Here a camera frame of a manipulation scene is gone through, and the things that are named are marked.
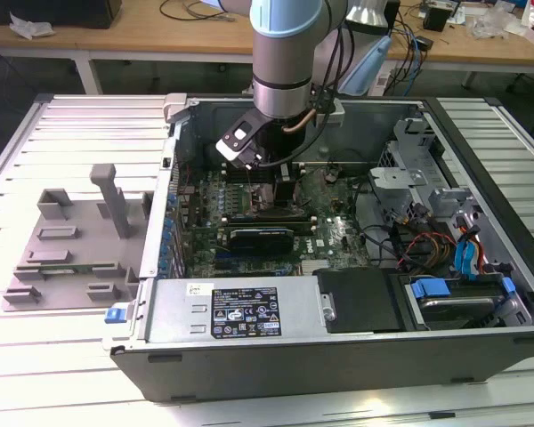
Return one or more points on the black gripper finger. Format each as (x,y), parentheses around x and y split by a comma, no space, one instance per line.
(286,189)

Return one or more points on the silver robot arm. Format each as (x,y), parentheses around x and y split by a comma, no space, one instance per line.
(285,53)

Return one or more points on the CPU socket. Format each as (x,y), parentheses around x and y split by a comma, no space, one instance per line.
(262,198)

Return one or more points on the black graphics card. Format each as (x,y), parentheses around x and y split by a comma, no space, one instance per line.
(260,240)

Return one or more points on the green motherboard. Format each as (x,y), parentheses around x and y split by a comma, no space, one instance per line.
(338,231)

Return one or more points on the silver chipset heatsink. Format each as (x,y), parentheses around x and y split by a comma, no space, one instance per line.
(316,267)

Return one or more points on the grey case corner latch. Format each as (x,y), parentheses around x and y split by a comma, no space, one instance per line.
(175,107)

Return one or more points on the silver metal drive cage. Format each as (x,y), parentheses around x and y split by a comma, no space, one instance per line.
(396,178)

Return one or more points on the metal expansion slot panel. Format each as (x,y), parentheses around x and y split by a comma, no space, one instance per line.
(167,249)

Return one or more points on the black plastic drive cover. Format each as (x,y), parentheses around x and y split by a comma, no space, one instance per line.
(360,302)

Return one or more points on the grey power supply unit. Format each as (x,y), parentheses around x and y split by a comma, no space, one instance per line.
(178,311)

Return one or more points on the small black flat device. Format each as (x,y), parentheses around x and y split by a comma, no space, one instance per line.
(425,42)

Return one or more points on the black PC case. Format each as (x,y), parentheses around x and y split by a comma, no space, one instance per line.
(293,369)

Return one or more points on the wooden desk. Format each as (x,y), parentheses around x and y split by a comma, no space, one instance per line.
(115,33)

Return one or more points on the small black block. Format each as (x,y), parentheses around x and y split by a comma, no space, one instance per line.
(438,20)

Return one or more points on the grey parts rack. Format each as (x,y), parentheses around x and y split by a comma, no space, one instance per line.
(93,249)

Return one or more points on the hard disk in blue carrier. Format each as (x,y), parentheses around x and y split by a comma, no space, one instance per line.
(454,307)

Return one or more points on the blue case latch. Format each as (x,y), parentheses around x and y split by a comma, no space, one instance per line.
(115,314)

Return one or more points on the clear plastic bags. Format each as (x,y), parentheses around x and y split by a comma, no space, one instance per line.
(494,22)

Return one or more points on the black box on desk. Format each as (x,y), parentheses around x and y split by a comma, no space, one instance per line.
(49,11)

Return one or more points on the crumpled white paper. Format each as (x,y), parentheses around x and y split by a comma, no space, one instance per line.
(29,27)

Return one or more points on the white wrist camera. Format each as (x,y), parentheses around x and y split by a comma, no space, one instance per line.
(233,142)

